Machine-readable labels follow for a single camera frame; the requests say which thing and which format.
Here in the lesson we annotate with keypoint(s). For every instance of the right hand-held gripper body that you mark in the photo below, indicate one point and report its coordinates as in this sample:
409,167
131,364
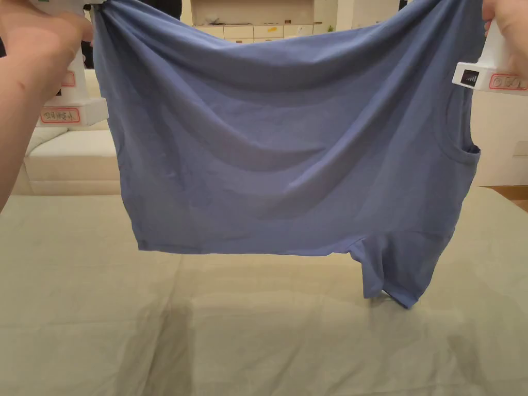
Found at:
491,62

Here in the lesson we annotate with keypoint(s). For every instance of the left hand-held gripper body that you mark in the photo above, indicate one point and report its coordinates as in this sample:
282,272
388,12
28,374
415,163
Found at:
84,109

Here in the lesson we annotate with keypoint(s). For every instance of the blue shirt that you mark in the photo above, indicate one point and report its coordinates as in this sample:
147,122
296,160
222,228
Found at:
264,165

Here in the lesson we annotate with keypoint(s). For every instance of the person's left forearm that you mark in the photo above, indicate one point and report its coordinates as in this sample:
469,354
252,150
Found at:
14,136

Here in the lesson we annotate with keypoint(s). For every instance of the person's right hand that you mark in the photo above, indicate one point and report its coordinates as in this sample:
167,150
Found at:
509,29

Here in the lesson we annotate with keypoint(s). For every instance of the person's left hand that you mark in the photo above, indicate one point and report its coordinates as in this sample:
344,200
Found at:
41,45

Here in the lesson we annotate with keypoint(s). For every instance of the cream sofa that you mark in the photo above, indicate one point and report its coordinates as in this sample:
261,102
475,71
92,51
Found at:
70,161

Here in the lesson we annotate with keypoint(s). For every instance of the white shelf cabinet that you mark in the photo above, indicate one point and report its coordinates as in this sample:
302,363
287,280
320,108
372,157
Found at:
255,20

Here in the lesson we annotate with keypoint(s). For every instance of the bed with beige sheet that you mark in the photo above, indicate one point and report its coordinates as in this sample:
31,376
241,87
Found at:
165,321

